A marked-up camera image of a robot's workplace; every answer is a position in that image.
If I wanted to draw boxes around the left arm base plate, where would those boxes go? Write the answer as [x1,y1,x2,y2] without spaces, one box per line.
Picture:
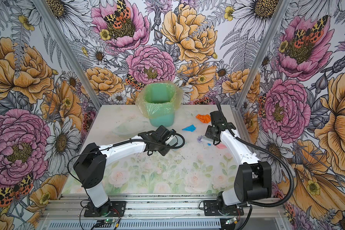
[84,201,127,218]

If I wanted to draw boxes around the large orange crumpled paper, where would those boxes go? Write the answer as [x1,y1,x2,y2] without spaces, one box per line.
[196,114,211,124]

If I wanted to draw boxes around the black corrugated right cable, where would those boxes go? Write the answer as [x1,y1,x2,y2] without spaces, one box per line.
[214,99,295,208]

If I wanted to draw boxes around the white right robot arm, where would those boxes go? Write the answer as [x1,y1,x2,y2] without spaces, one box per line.
[205,111,271,215]

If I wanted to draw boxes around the pink crumpled paper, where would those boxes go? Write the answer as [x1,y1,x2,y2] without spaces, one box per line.
[216,143,227,149]

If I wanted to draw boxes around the aluminium corner post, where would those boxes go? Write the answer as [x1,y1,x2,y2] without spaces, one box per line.
[235,0,290,109]
[34,1,102,110]

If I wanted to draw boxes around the grey-green plastic dustpan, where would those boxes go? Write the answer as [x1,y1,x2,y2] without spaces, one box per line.
[165,135,182,147]

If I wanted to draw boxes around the green plastic trash bin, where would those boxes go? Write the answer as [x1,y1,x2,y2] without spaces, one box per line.
[145,83,176,127]

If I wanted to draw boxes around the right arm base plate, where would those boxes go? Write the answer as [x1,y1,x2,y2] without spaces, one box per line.
[202,200,244,216]

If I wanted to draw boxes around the grey-green hand brush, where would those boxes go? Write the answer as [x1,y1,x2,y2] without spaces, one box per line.
[200,136,214,145]

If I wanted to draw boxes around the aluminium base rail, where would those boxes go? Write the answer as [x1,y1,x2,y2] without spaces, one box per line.
[37,194,291,230]

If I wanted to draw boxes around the blue crumpled paper middle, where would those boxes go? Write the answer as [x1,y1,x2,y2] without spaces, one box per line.
[182,125,196,132]

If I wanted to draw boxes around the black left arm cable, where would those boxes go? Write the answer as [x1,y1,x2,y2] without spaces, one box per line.
[67,129,186,185]

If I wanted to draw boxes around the aluminium corner post left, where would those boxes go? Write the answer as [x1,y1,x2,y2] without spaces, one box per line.
[34,1,102,110]

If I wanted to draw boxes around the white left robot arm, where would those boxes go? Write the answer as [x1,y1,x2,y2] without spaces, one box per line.
[73,126,185,218]

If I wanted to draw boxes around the aluminium corner post right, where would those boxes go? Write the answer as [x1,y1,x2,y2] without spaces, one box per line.
[235,0,290,109]

